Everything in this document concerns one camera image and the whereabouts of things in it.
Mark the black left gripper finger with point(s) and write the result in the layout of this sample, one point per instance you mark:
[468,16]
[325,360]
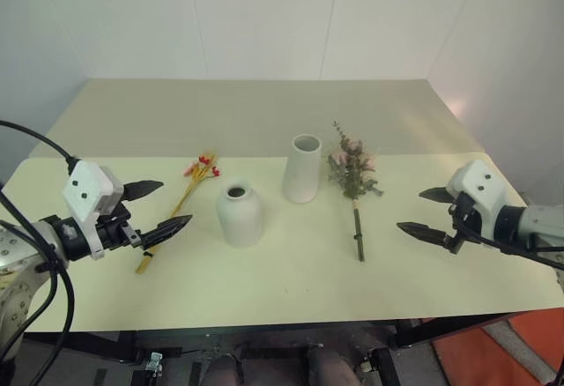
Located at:
[143,188]
[167,229]

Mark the pink and green flower bouquet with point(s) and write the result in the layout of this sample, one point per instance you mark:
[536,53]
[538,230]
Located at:
[352,174]

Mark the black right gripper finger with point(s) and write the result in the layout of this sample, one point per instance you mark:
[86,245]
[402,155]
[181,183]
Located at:
[427,234]
[437,195]

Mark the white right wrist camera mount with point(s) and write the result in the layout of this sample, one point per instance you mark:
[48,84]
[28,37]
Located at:
[478,179]

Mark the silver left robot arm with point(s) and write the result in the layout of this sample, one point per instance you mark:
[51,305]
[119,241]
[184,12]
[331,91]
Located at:
[17,240]

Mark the silver metal bracket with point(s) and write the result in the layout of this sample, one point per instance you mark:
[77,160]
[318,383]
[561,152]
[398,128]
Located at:
[365,365]
[153,363]

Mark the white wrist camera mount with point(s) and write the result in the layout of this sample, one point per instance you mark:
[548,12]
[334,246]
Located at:
[83,187]
[478,179]

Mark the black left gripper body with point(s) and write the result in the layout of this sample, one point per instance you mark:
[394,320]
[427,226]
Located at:
[112,232]

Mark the orange floor mat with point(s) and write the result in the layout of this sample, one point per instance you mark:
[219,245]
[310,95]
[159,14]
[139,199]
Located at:
[471,355]

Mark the tall tapered white vase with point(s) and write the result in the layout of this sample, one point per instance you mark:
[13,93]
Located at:
[302,174]

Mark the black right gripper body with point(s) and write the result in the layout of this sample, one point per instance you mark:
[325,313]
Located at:
[465,216]

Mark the yellow-stemmed red flower bunch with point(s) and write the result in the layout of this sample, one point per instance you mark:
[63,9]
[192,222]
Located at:
[196,179]

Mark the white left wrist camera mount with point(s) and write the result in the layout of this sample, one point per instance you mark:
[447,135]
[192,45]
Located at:
[83,187]

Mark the round-shouldered white vase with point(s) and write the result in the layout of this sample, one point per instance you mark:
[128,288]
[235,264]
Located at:
[240,218]

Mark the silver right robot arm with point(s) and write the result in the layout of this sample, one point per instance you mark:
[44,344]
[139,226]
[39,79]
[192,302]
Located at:
[542,223]

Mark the black table frame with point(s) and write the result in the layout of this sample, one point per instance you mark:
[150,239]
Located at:
[88,344]

